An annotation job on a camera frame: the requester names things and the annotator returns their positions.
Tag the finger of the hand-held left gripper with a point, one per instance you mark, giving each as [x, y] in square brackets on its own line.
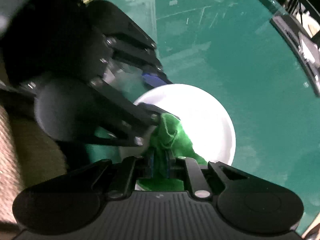
[130, 112]
[153, 80]

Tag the bright green cloth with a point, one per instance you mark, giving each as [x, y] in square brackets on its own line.
[175, 140]

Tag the person's left forearm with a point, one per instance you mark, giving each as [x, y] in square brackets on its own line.
[15, 155]

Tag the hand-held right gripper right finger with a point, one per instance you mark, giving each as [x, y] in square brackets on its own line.
[170, 165]

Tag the white bowl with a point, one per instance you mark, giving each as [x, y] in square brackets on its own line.
[205, 120]

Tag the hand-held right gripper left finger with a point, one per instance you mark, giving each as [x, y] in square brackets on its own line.
[150, 162]

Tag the black monitor stand base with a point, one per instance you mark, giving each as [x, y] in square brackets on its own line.
[292, 45]

